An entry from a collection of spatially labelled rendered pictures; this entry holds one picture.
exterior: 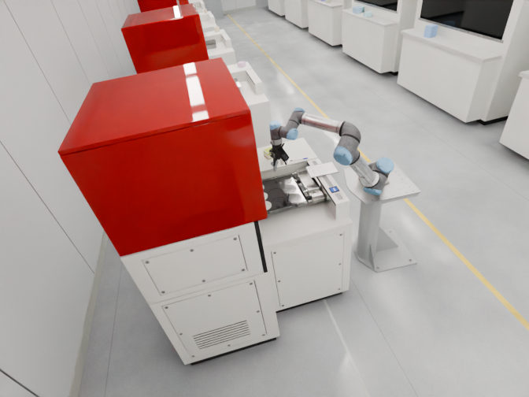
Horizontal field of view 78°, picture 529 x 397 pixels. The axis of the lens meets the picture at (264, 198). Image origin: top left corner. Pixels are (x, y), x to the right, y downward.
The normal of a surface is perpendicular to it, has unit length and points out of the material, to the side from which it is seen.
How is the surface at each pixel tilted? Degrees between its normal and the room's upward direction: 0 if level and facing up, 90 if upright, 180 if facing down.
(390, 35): 90
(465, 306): 0
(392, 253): 0
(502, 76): 90
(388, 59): 90
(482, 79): 90
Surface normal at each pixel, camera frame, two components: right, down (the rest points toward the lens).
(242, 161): 0.24, 0.59
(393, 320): -0.12, -0.77
